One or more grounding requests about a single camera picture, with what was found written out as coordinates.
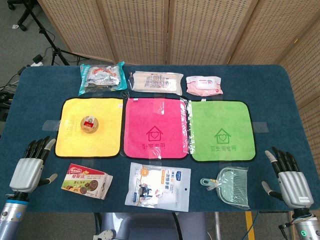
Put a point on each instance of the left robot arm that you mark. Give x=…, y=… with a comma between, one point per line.
x=10, y=217

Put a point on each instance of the black tripod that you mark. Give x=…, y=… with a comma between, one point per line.
x=55, y=51

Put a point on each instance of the crinkled clear tape strip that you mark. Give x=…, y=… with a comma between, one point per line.
x=186, y=125

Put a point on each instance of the red and white cookie box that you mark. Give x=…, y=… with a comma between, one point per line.
x=86, y=182

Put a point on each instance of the clear pack of white sticks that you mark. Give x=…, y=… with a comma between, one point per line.
x=155, y=82

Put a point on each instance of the yellow cloth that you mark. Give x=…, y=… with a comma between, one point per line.
x=100, y=140

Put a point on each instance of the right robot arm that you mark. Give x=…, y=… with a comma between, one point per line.
x=307, y=225

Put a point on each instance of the disposable gloves bag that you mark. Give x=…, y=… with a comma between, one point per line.
x=157, y=187

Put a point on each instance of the round metal tin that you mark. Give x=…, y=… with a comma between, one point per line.
x=89, y=124

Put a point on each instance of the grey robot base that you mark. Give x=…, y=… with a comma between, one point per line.
x=150, y=226

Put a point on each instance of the blue table cover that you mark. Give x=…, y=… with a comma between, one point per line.
x=37, y=105

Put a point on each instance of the wooden folding screen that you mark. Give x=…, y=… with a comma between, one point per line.
x=200, y=30

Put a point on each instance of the teal snack bag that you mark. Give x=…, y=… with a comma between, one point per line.
x=102, y=77

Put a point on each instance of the pink cloth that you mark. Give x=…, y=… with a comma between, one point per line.
x=150, y=115

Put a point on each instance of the black office chair base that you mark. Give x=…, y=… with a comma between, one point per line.
x=22, y=21

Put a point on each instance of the pink wet wipes pack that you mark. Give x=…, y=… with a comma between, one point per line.
x=203, y=86

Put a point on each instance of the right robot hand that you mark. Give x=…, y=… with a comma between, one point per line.
x=296, y=186

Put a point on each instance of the green cloth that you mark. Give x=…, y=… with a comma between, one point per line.
x=225, y=117

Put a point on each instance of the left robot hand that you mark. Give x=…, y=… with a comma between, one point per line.
x=26, y=172

